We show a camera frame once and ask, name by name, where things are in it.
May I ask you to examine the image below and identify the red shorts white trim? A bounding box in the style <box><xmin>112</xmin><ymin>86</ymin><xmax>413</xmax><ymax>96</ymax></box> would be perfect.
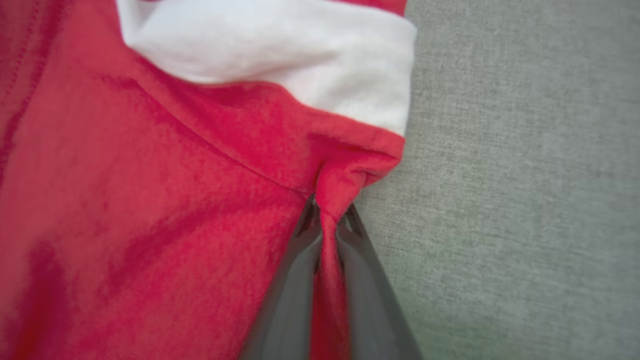
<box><xmin>0</xmin><ymin>0</ymin><xmax>419</xmax><ymax>360</ymax></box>

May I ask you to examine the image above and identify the grey fabric sofa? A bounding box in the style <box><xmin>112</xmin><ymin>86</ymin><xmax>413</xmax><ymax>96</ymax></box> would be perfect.
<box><xmin>350</xmin><ymin>0</ymin><xmax>640</xmax><ymax>360</ymax></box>

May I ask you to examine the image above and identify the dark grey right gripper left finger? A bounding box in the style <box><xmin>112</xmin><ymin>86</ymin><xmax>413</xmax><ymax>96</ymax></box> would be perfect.
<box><xmin>240</xmin><ymin>195</ymin><xmax>324</xmax><ymax>360</ymax></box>

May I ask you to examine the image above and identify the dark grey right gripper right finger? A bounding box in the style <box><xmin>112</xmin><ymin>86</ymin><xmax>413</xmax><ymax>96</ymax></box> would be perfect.
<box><xmin>335</xmin><ymin>202</ymin><xmax>425</xmax><ymax>360</ymax></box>

